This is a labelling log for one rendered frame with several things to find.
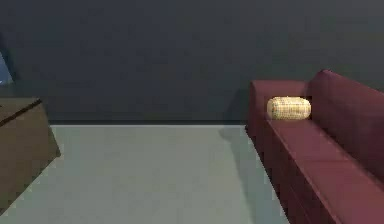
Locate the brown wooden cabinet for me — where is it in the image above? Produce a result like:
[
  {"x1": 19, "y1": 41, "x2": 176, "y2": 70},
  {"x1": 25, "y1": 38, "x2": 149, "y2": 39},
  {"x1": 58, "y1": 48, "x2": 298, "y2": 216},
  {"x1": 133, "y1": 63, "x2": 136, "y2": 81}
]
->
[{"x1": 0, "y1": 96, "x2": 62, "y2": 216}]

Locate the yellow checked roll cushion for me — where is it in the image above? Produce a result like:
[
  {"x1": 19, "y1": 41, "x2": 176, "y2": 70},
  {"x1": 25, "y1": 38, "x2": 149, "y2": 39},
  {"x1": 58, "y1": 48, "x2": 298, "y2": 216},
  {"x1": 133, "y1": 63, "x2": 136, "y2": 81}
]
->
[{"x1": 266, "y1": 96, "x2": 312, "y2": 121}]

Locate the dark red sofa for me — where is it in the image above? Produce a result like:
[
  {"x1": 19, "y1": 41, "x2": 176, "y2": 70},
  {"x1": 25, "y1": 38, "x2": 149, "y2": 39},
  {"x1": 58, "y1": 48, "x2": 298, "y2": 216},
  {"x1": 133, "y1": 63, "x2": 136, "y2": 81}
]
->
[{"x1": 245, "y1": 69, "x2": 384, "y2": 224}]

